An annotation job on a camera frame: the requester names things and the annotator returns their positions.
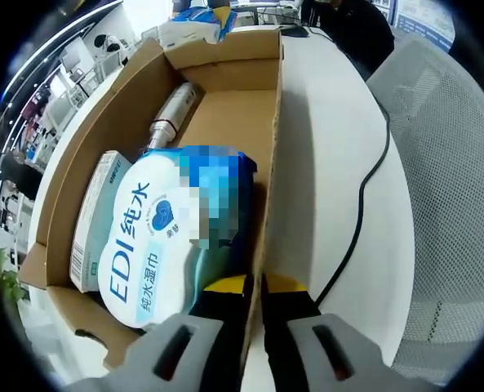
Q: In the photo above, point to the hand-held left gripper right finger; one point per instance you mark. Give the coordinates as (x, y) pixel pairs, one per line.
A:
(298, 347)

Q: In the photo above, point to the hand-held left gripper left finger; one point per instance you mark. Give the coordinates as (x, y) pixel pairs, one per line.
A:
(172, 351)

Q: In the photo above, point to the blue white soft wipes pack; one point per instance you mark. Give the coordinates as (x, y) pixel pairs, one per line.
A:
(143, 228)

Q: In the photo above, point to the small white carton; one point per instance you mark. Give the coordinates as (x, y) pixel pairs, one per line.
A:
(94, 212)

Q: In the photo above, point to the brown cardboard shoe box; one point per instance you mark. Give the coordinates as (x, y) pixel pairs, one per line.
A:
(233, 122)

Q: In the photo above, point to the silver metal bottle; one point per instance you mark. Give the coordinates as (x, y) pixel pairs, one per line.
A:
(176, 114)

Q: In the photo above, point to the clear white packet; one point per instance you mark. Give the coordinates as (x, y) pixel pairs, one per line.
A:
(180, 34)

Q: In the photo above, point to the potted green plant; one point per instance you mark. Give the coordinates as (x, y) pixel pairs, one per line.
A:
(9, 273)

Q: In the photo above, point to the grey mesh office chair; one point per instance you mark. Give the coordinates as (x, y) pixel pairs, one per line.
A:
(449, 183)

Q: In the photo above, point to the person's black clothed torso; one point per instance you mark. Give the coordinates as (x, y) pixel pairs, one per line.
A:
(356, 36)

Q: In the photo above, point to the black computer mouse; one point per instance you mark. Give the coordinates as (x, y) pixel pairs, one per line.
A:
(294, 31)

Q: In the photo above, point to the blue tissue packet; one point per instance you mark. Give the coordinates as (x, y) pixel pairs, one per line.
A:
(209, 20)

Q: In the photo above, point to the wall notice board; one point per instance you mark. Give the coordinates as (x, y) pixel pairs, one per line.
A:
(425, 22)

